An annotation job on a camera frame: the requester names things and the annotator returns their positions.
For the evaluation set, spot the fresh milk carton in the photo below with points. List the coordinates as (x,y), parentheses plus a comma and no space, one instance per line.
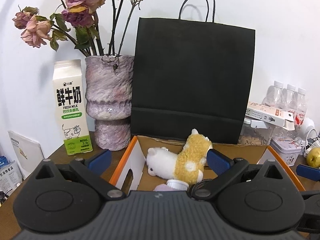
(70,106)

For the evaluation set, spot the water bottle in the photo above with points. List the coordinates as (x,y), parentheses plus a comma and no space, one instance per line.
(301,106)
(290,101)
(274,96)

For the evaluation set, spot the white glove box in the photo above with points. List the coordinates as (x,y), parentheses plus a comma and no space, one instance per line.
(271,115)

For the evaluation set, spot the water bottle left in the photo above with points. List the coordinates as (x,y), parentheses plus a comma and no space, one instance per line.
(274,96)

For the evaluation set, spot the dried pink roses bouquet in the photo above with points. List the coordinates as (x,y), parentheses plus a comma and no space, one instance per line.
(78,23)

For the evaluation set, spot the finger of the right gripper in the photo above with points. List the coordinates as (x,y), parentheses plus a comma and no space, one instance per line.
(308,172)

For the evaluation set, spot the purple textured vase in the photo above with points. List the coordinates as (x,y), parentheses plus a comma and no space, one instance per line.
(109,99)

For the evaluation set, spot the white small device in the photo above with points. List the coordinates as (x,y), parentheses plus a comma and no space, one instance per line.
(307,129)

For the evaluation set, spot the white booklet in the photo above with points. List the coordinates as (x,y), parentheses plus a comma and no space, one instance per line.
(28,152)

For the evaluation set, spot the black paper bag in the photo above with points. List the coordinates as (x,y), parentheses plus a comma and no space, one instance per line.
(191,75)

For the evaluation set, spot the white yellow plush toy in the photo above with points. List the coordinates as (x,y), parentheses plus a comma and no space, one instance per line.
(187,166)

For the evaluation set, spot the clear plastic food container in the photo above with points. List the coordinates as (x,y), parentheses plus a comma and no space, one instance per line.
(255,132)

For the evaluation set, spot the floral tin box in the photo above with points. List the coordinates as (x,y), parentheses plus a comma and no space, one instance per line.
(287,149)

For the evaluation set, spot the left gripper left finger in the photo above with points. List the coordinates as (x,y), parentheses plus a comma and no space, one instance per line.
(89,172)

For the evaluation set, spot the white bottle cap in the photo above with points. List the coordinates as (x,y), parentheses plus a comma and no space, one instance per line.
(177,185)

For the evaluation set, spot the orange cardboard box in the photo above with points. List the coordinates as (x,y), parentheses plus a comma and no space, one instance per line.
(134,160)

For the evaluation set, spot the water bottle middle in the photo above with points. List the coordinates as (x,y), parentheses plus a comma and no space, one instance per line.
(290,101)

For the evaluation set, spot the water bottle right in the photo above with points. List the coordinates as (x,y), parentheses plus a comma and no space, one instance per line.
(301,106)

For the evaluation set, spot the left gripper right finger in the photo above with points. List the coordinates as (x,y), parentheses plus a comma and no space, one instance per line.
(229,172)

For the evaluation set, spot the purple cloth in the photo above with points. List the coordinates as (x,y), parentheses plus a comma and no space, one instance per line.
(163,188)

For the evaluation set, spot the yellow green pear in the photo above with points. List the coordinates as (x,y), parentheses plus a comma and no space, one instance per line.
(313,157)

